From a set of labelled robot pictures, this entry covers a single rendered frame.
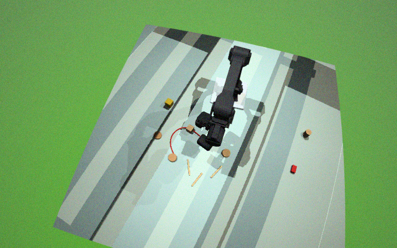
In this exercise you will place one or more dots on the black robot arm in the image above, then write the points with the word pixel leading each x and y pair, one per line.
pixel 222 108

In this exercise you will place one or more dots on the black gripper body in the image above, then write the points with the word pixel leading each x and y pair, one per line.
pixel 202 143

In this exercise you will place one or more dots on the orange round disc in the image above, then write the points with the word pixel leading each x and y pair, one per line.
pixel 157 135
pixel 226 153

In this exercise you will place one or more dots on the round wooden button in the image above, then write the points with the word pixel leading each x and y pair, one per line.
pixel 172 157

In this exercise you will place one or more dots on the dark red short cylinder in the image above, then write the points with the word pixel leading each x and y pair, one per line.
pixel 293 169

